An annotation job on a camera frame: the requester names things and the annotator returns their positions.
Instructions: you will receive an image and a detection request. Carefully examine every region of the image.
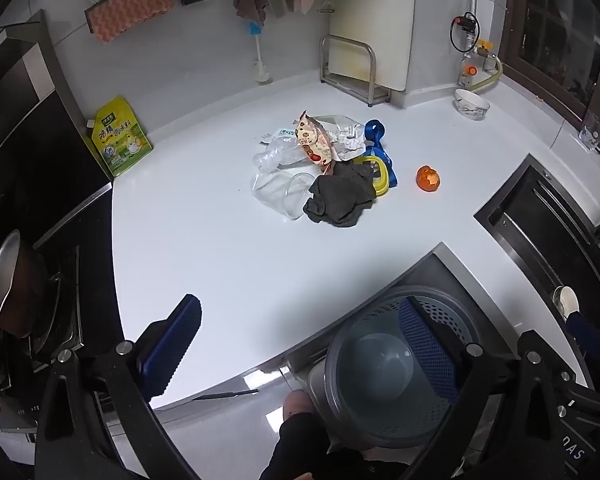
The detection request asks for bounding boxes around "steel kitchen sink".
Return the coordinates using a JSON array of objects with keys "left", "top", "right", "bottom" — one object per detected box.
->
[{"left": 474, "top": 154, "right": 600, "bottom": 321}]

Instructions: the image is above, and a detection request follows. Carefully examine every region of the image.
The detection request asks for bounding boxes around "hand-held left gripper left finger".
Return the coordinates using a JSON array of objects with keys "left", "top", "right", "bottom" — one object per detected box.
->
[{"left": 34, "top": 294, "right": 203, "bottom": 480}]

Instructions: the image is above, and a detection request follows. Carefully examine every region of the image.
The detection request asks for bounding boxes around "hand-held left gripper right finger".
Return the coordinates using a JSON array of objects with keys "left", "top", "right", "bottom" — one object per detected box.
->
[{"left": 397, "top": 296, "right": 563, "bottom": 480}]

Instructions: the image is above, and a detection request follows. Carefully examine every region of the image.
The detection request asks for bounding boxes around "orange textured sponge mat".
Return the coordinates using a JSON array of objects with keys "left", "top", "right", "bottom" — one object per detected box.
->
[{"left": 84, "top": 0, "right": 175, "bottom": 43}]

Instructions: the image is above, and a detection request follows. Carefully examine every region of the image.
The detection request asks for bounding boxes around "clear glass mug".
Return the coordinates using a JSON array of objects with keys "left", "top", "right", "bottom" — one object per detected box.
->
[{"left": 579, "top": 115, "right": 600, "bottom": 153}]

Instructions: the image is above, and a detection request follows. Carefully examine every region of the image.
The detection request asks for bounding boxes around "blue and white brush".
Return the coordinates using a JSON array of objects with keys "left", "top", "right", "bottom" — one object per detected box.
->
[{"left": 247, "top": 21, "right": 273, "bottom": 85}]

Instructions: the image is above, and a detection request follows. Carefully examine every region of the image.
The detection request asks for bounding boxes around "grey perforated waste bin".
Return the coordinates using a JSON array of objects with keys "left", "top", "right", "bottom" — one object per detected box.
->
[{"left": 306, "top": 284, "right": 486, "bottom": 451}]

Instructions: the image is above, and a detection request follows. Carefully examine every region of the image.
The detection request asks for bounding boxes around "clear plastic cup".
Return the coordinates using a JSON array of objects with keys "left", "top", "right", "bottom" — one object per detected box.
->
[{"left": 250, "top": 167, "right": 315, "bottom": 221}]

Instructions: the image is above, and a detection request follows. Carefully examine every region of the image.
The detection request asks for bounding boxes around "yellow hose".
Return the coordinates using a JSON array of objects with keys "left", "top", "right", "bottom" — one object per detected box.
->
[{"left": 472, "top": 55, "right": 503, "bottom": 92}]

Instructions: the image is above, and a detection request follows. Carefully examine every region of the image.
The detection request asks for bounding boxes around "person's leg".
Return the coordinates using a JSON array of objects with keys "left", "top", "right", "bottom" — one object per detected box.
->
[{"left": 257, "top": 391, "right": 376, "bottom": 480}]

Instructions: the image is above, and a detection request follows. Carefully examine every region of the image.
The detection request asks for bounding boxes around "crumpled clear plastic film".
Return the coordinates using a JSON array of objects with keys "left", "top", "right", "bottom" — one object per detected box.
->
[{"left": 251, "top": 140, "right": 311, "bottom": 171}]

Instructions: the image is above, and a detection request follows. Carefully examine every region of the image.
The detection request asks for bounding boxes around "cream cutting board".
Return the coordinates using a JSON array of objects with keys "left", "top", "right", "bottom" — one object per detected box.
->
[{"left": 329, "top": 40, "right": 371, "bottom": 83}]

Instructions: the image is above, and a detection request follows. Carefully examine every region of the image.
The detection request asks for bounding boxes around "yellow-green seasoning bag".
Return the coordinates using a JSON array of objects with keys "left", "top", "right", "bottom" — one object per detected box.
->
[{"left": 86, "top": 97, "right": 154, "bottom": 178}]

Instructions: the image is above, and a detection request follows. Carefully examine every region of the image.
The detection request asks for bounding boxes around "white patterned bowl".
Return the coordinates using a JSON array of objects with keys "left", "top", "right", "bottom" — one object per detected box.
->
[{"left": 452, "top": 88, "right": 491, "bottom": 121}]

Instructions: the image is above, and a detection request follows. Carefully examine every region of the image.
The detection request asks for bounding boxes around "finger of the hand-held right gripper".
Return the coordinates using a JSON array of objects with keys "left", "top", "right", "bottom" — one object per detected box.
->
[{"left": 565, "top": 311, "right": 600, "bottom": 362}]

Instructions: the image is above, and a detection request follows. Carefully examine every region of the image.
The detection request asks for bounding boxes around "white ladle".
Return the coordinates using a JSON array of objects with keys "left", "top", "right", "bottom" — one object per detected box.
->
[{"left": 552, "top": 285, "right": 581, "bottom": 318}]

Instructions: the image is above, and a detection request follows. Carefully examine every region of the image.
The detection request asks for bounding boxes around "orange peel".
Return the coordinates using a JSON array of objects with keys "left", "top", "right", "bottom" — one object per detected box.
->
[{"left": 416, "top": 165, "right": 442, "bottom": 192}]

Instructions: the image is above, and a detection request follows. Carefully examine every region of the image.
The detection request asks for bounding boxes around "clear labelled plastic bag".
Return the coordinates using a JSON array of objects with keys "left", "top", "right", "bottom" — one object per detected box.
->
[{"left": 260, "top": 114, "right": 368, "bottom": 148}]

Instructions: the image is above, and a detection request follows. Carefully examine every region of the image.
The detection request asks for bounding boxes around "yellow plastic ring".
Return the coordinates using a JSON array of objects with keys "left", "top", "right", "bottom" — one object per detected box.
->
[{"left": 352, "top": 156, "right": 390, "bottom": 198}]

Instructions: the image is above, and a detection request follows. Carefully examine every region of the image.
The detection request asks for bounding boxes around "black gas stove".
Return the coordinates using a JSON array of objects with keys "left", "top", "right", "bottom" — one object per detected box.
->
[{"left": 25, "top": 245, "right": 86, "bottom": 371}]

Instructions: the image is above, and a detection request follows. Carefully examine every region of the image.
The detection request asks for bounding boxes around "dark window frame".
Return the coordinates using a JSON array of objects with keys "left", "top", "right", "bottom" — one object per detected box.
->
[{"left": 500, "top": 0, "right": 600, "bottom": 131}]

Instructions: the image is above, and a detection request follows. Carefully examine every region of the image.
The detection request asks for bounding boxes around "printed snack wrapper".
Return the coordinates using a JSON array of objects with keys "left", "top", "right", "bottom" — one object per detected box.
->
[{"left": 296, "top": 110, "right": 337, "bottom": 166}]

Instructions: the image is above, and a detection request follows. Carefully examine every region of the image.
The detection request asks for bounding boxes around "dark grey cloth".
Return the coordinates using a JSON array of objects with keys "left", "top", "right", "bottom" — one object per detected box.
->
[{"left": 302, "top": 160, "right": 378, "bottom": 228}]

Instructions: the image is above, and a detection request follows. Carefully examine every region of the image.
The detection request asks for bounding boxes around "gas valve with black cable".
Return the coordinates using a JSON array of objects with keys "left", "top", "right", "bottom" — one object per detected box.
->
[{"left": 449, "top": 11, "right": 481, "bottom": 56}]

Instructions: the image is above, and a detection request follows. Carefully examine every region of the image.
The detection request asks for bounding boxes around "metal cooking pot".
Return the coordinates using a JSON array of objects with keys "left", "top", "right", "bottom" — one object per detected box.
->
[{"left": 0, "top": 230, "right": 48, "bottom": 338}]

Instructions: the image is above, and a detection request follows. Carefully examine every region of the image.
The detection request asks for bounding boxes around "metal cutting board rack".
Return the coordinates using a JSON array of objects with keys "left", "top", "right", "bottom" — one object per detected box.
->
[{"left": 319, "top": 34, "right": 393, "bottom": 108}]

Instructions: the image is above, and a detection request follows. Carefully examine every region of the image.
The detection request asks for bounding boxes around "crumpled white paper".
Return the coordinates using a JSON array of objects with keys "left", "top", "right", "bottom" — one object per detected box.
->
[{"left": 332, "top": 125, "right": 367, "bottom": 157}]

